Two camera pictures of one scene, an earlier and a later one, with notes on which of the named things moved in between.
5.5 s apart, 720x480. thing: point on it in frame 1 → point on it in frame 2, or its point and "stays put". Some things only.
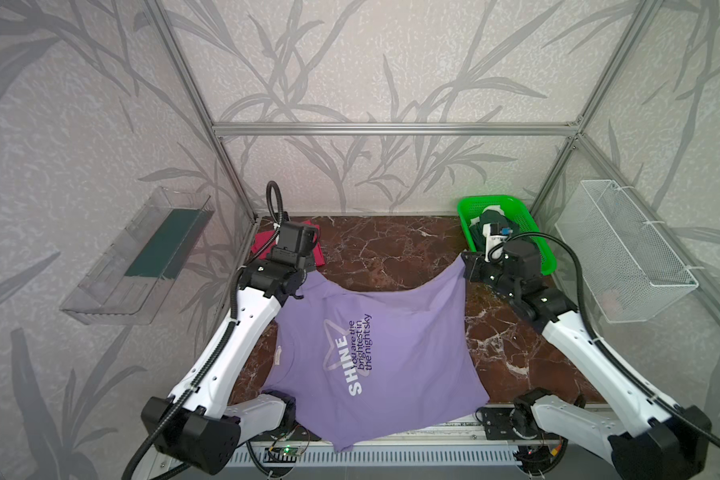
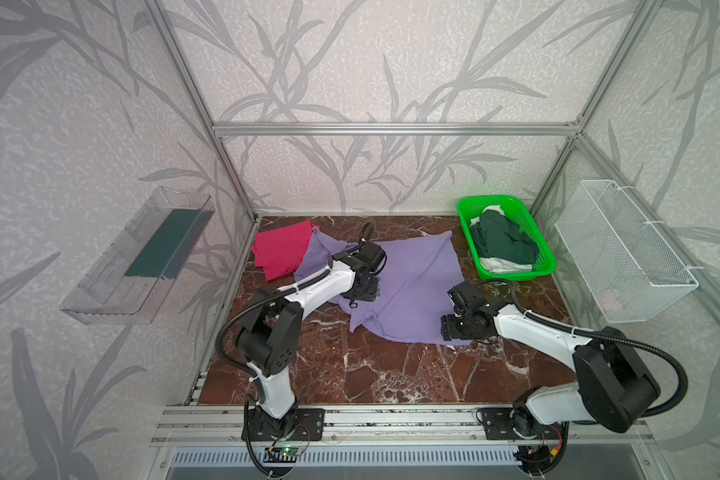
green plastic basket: x=471 y=206 stays put
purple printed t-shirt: x=359 y=365 → x=413 y=285
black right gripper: x=477 y=264 → x=451 y=324
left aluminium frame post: x=202 y=106 stays put
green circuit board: x=291 y=450 stays put
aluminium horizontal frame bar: x=395 y=128 stays put
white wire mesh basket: x=628 y=274 stays put
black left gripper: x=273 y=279 → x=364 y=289
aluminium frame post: x=637 y=22 stays put
